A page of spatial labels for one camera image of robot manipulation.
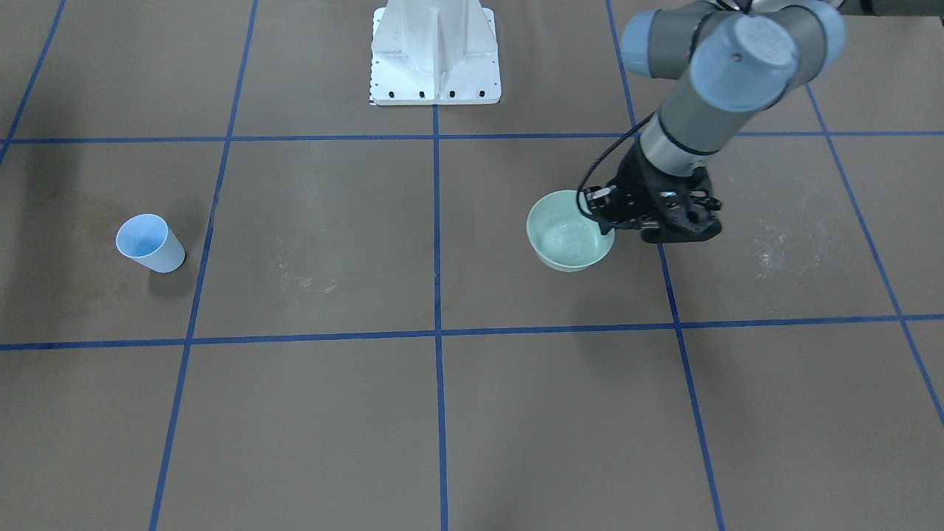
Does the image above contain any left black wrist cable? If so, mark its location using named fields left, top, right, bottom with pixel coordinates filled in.
left=575, top=111, right=657, bottom=222

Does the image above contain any light blue plastic cup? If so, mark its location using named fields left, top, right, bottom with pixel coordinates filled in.
left=115, top=214, right=186, bottom=274

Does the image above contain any light green bowl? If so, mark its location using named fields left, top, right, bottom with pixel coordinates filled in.
left=525, top=190, right=616, bottom=272

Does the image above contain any white camera pedestal column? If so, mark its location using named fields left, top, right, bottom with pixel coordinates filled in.
left=369, top=1, right=502, bottom=105

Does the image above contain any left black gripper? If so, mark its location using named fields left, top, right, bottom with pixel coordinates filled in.
left=590, top=142, right=682, bottom=231

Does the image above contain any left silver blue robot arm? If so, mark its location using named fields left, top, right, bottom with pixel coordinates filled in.
left=576, top=1, right=846, bottom=244

